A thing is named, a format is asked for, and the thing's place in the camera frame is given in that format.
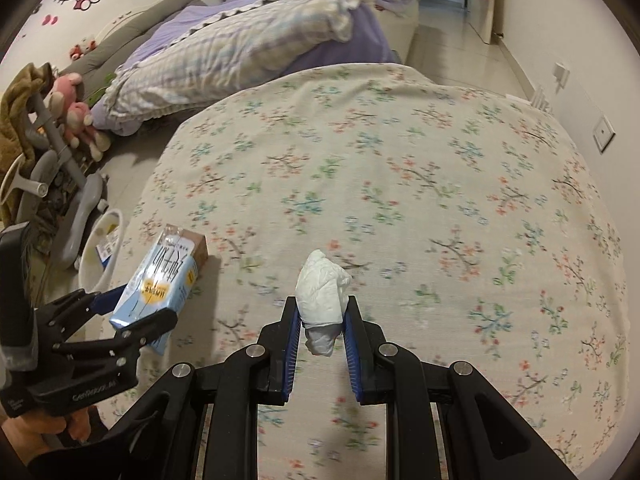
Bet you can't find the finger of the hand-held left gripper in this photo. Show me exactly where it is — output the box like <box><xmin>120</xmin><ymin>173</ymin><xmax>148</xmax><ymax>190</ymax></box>
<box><xmin>51</xmin><ymin>307</ymin><xmax>179</xmax><ymax>362</ymax></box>
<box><xmin>36</xmin><ymin>282</ymin><xmax>132</xmax><ymax>335</ymax></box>

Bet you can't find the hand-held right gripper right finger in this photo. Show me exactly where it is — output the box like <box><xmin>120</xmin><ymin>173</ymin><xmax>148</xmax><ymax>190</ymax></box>
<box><xmin>341</xmin><ymin>295</ymin><xmax>576</xmax><ymax>480</ymax></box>

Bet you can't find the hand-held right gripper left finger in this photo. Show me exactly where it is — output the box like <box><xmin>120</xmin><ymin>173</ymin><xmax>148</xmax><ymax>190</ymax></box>
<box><xmin>100</xmin><ymin>296</ymin><xmax>303</xmax><ymax>480</ymax></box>

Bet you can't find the white plastic trash bin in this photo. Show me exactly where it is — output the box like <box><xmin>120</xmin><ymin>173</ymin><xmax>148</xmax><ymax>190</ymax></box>
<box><xmin>79</xmin><ymin>209</ymin><xmax>126</xmax><ymax>292</ymax></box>

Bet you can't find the light blue milk carton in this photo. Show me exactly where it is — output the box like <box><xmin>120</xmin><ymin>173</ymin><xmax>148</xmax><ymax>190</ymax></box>
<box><xmin>109</xmin><ymin>223</ymin><xmax>209</xmax><ymax>357</ymax></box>

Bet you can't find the white tissue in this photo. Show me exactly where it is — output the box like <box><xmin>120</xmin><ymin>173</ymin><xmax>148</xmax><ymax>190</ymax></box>
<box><xmin>294</xmin><ymin>248</ymin><xmax>352</xmax><ymax>359</ymax></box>

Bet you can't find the person's left hand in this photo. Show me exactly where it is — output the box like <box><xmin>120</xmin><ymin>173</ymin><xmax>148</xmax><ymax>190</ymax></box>
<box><xmin>0</xmin><ymin>405</ymin><xmax>109</xmax><ymax>462</ymax></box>

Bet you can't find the grey study chair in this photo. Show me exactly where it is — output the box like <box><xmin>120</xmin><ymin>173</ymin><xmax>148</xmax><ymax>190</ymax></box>
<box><xmin>0</xmin><ymin>94</ymin><xmax>110</xmax><ymax>267</ymax></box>

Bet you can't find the floral tablecloth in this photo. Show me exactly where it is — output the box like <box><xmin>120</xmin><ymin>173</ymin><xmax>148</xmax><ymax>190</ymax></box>
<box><xmin>97</xmin><ymin>62</ymin><xmax>629</xmax><ymax>480</ymax></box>

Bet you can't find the pink plush monkey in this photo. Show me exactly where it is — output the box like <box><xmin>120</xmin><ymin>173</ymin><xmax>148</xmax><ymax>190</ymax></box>
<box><xmin>46</xmin><ymin>72</ymin><xmax>111</xmax><ymax>162</ymax></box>

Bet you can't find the brown fuzzy blanket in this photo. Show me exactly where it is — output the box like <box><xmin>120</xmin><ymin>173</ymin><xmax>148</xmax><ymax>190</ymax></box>
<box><xmin>0</xmin><ymin>61</ymin><xmax>57</xmax><ymax>173</ymax></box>

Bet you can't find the green plush toy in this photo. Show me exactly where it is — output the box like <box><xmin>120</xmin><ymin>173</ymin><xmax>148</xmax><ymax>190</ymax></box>
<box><xmin>89</xmin><ymin>72</ymin><xmax>120</xmax><ymax>107</ymax></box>

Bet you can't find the small red white plush toy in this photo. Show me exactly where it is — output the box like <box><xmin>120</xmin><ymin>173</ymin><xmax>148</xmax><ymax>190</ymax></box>
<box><xmin>68</xmin><ymin>34</ymin><xmax>99</xmax><ymax>62</ymax></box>

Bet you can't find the grey long bolster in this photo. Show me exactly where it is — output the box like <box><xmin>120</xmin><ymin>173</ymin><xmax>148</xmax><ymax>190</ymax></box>
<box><xmin>59</xmin><ymin>0</ymin><xmax>224</xmax><ymax>107</ymax></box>

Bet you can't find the plaid quilt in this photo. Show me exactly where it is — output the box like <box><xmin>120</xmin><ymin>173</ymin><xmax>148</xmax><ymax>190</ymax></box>
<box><xmin>102</xmin><ymin>0</ymin><xmax>422</xmax><ymax>123</ymax></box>

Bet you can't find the white leaning board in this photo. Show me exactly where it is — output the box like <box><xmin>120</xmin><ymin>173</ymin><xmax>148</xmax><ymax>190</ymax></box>
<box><xmin>466</xmin><ymin>0</ymin><xmax>502</xmax><ymax>44</ymax></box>

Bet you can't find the white wall switch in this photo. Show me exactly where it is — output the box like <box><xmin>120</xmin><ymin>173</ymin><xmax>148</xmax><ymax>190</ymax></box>
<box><xmin>591</xmin><ymin>114</ymin><xmax>617</xmax><ymax>154</ymax></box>

